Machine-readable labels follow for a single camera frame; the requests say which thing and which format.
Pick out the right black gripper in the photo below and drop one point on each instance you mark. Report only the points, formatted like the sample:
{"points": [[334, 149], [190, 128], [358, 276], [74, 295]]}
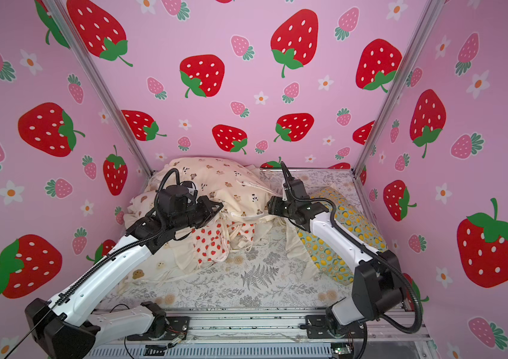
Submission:
{"points": [[290, 194]]}

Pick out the aluminium frame post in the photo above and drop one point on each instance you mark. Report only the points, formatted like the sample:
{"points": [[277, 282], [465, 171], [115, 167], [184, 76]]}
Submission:
{"points": [[419, 37], [63, 20]]}

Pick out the red strawberry print ruffled pillowcase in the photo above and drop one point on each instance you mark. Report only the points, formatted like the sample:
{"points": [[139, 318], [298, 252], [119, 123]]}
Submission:
{"points": [[214, 242]]}

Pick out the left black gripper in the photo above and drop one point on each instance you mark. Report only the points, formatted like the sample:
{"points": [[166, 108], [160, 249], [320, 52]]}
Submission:
{"points": [[203, 204]]}

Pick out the cream animal print ruffled pillowcase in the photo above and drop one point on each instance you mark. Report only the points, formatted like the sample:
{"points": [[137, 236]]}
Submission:
{"points": [[243, 194]]}

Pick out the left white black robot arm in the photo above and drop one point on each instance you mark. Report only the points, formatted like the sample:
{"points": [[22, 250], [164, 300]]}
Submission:
{"points": [[66, 327]]}

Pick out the right aluminium frame post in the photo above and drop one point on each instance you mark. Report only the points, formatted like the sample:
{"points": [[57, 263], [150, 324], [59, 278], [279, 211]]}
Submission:
{"points": [[419, 37]]}

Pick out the left aluminium frame post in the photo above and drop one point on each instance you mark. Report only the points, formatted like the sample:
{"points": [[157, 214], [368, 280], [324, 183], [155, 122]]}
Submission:
{"points": [[63, 20]]}

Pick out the grey fern print table cloth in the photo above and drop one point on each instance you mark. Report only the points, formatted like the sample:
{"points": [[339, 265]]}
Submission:
{"points": [[268, 264]]}

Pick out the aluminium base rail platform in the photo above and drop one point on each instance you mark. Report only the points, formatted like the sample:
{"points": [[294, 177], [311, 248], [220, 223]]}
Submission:
{"points": [[267, 333]]}

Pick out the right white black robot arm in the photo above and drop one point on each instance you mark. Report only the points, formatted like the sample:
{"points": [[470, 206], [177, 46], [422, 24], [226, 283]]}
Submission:
{"points": [[378, 284]]}

